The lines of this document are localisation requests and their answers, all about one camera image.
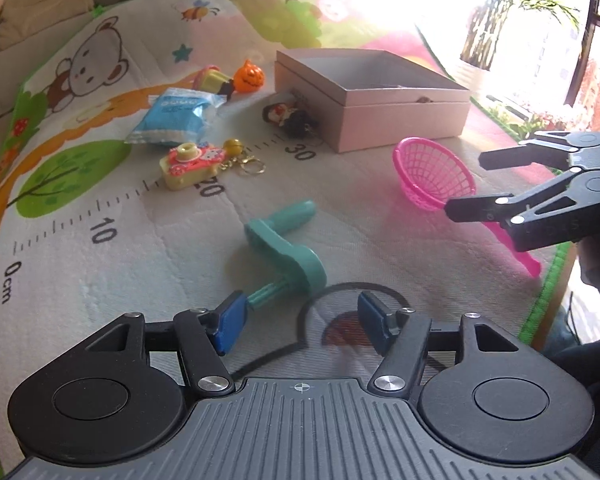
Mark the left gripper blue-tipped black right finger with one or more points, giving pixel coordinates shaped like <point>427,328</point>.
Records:
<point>403,338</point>

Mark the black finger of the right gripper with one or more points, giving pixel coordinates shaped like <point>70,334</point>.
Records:
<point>564,209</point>
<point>554,149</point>

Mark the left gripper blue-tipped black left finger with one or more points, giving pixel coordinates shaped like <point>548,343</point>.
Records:
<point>200,337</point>

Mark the teal plastic crank handle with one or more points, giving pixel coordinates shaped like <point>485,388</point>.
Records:
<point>300,271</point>

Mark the pink plastic mesh scoop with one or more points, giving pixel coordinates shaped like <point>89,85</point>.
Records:
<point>430,174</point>

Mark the yellow pink toy camera keychain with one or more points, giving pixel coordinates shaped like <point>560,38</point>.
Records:
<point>192,163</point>

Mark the blue white tissue packet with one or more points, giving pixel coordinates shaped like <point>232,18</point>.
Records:
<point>175,117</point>

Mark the dark-haired doll figurine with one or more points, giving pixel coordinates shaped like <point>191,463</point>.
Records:
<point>293,121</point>

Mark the orange pumpkin toy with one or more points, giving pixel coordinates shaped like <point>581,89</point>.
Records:
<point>248,78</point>

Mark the potted palm plant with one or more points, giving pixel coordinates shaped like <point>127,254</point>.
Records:
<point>488,20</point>

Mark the colourful cartoon play mat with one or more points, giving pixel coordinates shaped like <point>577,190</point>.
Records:
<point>89,231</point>

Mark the pink cardboard box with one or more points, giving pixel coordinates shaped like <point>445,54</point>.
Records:
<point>370,98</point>

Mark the yellow pink cupcake toy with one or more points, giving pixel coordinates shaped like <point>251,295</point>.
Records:
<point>211,80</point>

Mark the beige plush pillow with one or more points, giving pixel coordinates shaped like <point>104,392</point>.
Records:
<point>21,19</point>

